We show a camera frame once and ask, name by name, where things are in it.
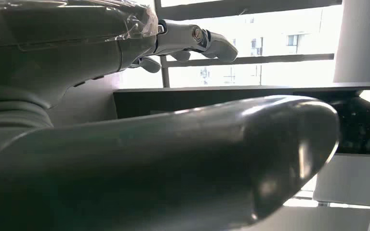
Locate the black inbound scanning machine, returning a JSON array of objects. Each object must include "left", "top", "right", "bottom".
[{"left": 331, "top": 90, "right": 370, "bottom": 155}]

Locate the white pillar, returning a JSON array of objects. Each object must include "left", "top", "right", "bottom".
[{"left": 333, "top": 0, "right": 370, "bottom": 84}]

